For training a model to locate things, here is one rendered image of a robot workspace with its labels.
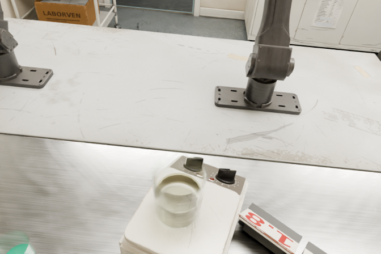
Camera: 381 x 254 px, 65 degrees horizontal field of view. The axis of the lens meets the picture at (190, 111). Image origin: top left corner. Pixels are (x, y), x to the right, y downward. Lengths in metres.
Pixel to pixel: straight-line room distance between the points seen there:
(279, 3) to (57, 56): 0.58
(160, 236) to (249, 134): 0.33
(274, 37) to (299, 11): 2.21
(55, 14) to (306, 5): 2.02
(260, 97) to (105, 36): 0.51
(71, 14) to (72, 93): 1.88
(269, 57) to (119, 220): 0.40
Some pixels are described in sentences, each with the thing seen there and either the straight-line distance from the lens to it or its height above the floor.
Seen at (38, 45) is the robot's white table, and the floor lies 0.90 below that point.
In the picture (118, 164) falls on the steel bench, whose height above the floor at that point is 0.90.
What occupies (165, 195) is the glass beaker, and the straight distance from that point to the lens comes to 0.34.
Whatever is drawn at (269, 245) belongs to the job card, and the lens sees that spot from 0.49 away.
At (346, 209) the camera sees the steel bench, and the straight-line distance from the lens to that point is 0.60.
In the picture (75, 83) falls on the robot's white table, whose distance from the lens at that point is 0.77.
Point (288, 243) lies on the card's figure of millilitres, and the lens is 0.49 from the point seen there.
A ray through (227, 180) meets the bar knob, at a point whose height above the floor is 0.96.
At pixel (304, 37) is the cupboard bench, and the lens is 2.96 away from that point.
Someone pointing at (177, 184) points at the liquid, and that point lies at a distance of 0.38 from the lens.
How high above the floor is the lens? 1.34
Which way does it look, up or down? 41 degrees down
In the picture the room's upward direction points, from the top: 5 degrees clockwise
